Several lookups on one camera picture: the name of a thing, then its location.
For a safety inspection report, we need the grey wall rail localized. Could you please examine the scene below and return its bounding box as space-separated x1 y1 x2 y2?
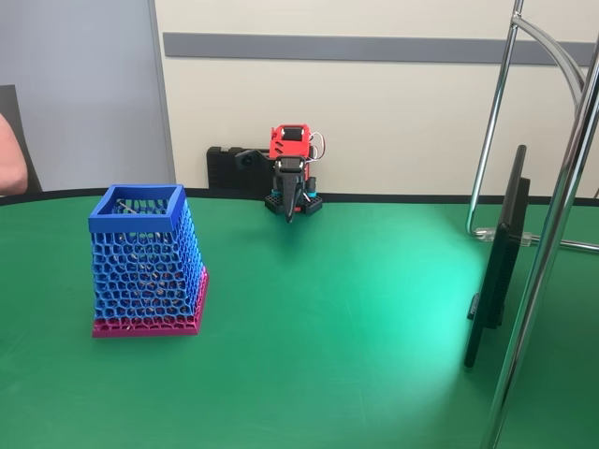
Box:
162 31 599 66

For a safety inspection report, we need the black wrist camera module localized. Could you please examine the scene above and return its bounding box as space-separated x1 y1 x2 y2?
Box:
235 148 271 170

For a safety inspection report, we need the black plastic tool case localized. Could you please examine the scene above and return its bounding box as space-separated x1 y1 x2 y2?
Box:
206 145 277 191

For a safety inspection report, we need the green cloth with black rim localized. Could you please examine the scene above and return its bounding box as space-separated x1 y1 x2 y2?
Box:
0 186 599 449

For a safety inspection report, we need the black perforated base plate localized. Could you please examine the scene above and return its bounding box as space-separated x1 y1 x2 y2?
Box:
264 191 325 218

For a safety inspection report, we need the blue and pink mesh basket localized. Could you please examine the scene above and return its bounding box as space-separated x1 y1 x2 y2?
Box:
88 184 211 339

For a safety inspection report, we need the black monitor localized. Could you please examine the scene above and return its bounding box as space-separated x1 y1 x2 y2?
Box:
462 144 533 370

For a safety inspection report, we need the chrome tube stand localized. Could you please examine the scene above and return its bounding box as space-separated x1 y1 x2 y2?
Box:
465 0 599 449

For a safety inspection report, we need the white red servo cable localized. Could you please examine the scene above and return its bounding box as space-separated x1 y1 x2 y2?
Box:
306 132 328 164

